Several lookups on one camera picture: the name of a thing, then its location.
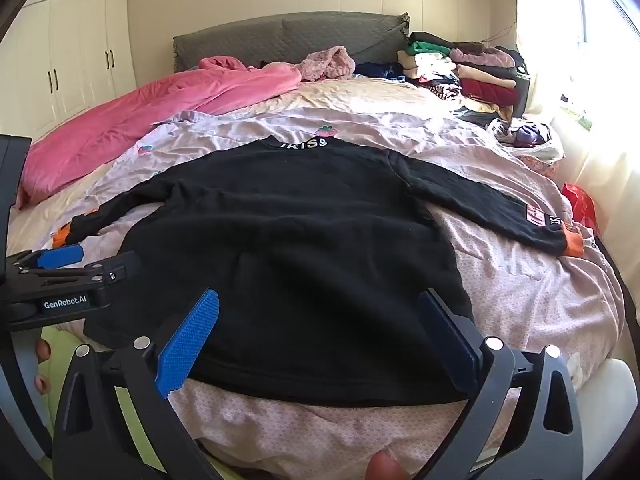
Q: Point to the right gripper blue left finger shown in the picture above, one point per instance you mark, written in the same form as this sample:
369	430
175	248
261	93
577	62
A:
180	351

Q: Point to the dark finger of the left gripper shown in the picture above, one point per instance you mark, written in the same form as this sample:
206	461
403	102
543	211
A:
112	270

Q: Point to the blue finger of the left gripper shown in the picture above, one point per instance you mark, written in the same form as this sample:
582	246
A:
58	257

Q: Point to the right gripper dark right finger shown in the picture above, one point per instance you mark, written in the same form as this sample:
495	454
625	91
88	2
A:
453	339

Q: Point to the black IKISS sweater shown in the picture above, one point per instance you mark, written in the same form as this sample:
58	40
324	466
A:
318	253

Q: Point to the stack of folded clothes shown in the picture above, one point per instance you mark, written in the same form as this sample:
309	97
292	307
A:
467	72

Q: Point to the person's left hand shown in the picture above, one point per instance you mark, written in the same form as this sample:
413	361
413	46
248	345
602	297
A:
43	353

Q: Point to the person's right hand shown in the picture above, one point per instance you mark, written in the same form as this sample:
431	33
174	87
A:
384	465

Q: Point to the pink strawberry print quilt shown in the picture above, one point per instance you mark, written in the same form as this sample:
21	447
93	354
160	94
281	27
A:
521	295

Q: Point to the red plastic bag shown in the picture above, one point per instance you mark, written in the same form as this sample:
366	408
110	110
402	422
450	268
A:
583	209

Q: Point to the white built-in wardrobe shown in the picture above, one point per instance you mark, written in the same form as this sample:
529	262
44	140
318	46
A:
60	58

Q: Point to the bright pink blanket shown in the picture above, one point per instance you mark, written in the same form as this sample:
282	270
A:
219	85

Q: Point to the cream bed sheet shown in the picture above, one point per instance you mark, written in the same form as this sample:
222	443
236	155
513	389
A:
360	95

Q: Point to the dark blue crumpled garment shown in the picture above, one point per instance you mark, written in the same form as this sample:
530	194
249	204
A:
389	71

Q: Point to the dusty pink fuzzy garment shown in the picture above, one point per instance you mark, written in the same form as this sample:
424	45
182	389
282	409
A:
332	63

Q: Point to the grey quilted headboard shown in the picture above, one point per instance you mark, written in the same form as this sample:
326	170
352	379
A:
289	37

